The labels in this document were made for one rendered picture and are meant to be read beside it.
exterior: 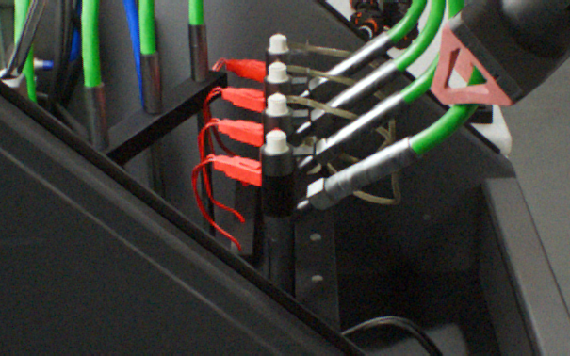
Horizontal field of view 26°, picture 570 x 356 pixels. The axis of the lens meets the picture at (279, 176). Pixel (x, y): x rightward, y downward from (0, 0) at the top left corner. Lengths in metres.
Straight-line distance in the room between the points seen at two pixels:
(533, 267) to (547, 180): 2.38
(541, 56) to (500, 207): 0.55
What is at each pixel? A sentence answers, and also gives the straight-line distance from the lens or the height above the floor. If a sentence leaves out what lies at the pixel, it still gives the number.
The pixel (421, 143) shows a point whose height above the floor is 1.19.
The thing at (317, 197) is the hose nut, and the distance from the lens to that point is 0.92.
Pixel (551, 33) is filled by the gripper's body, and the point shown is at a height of 1.30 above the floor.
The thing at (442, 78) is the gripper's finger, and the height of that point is 1.25.
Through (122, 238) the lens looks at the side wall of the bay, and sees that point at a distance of 0.66.
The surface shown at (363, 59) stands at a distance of 1.24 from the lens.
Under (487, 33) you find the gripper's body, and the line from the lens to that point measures 0.77.
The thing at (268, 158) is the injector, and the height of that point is 1.13.
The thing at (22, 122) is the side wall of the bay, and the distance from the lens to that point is 0.65.
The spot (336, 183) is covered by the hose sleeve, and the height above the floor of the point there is 1.15.
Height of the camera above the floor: 1.55
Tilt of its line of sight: 26 degrees down
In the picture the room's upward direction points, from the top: 2 degrees counter-clockwise
